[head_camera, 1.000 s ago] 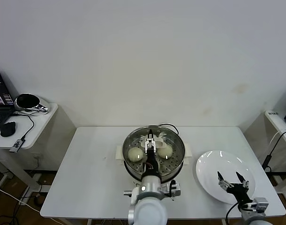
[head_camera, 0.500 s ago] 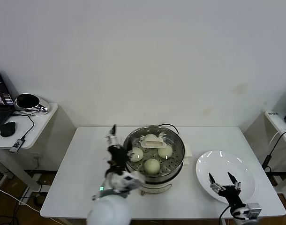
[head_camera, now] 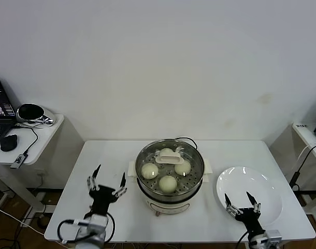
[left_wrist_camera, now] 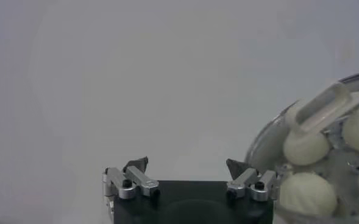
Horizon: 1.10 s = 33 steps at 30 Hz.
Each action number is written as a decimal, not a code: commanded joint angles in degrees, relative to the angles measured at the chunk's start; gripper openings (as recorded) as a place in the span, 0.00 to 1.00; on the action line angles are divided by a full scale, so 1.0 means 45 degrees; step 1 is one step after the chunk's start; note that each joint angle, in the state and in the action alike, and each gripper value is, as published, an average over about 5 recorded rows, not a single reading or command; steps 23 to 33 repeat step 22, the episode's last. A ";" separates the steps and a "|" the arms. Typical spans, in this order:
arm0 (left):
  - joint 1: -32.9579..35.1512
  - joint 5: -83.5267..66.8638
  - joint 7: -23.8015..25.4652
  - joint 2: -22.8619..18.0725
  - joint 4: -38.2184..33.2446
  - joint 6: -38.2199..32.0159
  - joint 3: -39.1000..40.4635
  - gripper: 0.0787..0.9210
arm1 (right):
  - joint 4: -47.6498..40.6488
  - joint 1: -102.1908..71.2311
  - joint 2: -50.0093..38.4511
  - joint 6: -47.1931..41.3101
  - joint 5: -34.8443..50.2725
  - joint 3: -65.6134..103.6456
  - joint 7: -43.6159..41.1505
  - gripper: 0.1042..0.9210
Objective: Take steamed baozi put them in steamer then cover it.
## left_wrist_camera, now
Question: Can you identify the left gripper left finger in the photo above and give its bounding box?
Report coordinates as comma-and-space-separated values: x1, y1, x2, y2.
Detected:
102, 156, 161, 200

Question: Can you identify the stainless steel steamer basket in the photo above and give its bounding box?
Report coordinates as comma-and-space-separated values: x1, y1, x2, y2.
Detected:
245, 70, 359, 224

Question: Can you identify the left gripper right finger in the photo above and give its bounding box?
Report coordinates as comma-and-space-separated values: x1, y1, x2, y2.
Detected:
226, 158, 280, 202

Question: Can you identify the round glass pot lid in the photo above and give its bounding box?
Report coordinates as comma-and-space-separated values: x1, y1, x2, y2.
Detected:
244, 69, 359, 224

